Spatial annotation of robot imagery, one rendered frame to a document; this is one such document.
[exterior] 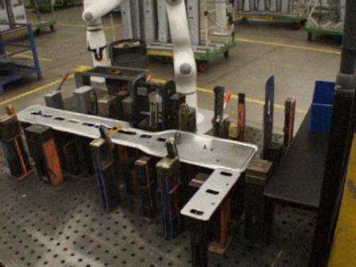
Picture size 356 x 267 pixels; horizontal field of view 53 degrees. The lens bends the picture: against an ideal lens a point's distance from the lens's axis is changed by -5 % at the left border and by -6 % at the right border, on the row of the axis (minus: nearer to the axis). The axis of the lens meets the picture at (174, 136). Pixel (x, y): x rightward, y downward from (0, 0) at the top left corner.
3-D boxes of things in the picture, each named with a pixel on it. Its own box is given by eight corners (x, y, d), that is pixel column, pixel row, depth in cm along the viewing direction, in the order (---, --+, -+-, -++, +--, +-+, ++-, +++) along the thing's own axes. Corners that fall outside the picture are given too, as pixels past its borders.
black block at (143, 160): (136, 222, 161) (127, 164, 148) (149, 207, 169) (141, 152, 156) (152, 226, 157) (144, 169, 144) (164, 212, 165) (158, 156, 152)
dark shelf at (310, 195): (261, 200, 119) (261, 193, 118) (314, 102, 188) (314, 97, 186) (328, 216, 109) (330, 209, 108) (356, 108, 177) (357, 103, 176)
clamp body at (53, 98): (52, 148, 227) (40, 94, 210) (64, 141, 235) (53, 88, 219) (63, 152, 222) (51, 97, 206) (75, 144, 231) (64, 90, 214)
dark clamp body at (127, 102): (125, 167, 203) (115, 102, 185) (138, 155, 213) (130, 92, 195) (141, 171, 198) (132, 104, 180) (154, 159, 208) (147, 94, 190)
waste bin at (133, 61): (106, 98, 497) (98, 45, 464) (134, 86, 533) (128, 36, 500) (132, 105, 467) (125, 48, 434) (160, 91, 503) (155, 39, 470)
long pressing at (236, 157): (4, 120, 200) (4, 118, 199) (33, 105, 217) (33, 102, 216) (241, 176, 135) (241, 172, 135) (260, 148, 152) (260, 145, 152)
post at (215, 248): (207, 250, 142) (205, 191, 129) (218, 233, 150) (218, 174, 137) (222, 255, 139) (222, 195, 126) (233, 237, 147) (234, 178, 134)
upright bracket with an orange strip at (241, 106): (237, 192, 174) (237, 93, 152) (237, 191, 175) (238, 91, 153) (242, 194, 173) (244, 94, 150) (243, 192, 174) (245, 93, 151)
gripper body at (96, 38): (99, 25, 205) (102, 44, 210) (83, 29, 199) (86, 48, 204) (106, 26, 199) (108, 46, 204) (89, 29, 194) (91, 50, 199)
